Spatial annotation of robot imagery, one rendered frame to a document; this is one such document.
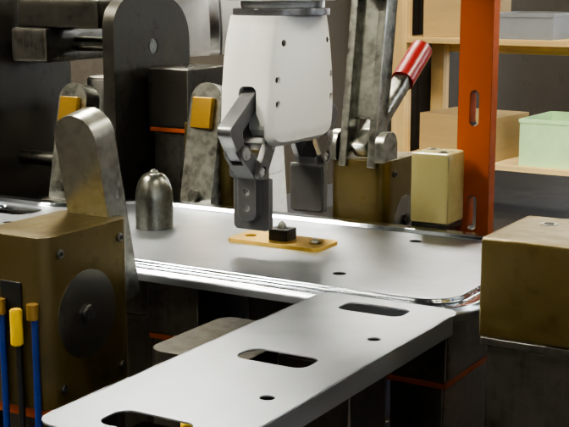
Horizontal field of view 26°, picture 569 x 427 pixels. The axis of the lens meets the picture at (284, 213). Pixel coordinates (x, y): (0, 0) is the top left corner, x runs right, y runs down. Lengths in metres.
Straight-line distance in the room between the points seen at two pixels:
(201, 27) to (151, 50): 0.28
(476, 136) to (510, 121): 5.55
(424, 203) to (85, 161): 0.32
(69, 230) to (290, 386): 0.24
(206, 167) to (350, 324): 0.46
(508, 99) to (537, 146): 2.28
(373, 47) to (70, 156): 0.34
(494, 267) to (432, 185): 0.32
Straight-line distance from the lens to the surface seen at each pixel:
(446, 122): 6.60
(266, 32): 0.92
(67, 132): 0.86
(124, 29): 1.25
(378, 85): 1.08
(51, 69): 1.42
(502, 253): 0.72
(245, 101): 0.92
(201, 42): 1.57
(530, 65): 8.90
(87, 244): 0.83
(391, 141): 1.09
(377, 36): 1.09
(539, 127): 6.34
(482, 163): 1.06
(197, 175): 1.19
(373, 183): 1.08
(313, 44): 0.96
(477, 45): 1.05
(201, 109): 1.19
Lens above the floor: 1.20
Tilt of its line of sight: 11 degrees down
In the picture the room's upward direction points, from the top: straight up
